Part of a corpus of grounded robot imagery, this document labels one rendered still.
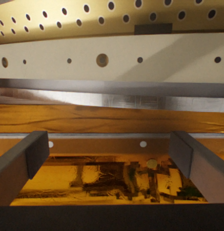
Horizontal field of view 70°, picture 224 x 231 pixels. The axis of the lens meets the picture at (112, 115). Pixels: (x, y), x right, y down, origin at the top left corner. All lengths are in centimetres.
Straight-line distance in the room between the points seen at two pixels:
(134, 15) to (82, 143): 20
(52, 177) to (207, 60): 27
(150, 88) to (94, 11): 12
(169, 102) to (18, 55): 22
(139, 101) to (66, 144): 14
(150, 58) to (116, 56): 4
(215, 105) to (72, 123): 21
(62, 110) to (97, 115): 5
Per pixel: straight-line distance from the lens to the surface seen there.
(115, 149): 28
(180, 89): 24
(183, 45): 19
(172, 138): 16
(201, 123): 30
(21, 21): 31
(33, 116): 28
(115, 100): 23
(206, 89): 26
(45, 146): 17
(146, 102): 23
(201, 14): 24
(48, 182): 30
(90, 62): 19
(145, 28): 20
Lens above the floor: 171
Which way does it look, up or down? 15 degrees up
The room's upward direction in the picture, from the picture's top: 179 degrees counter-clockwise
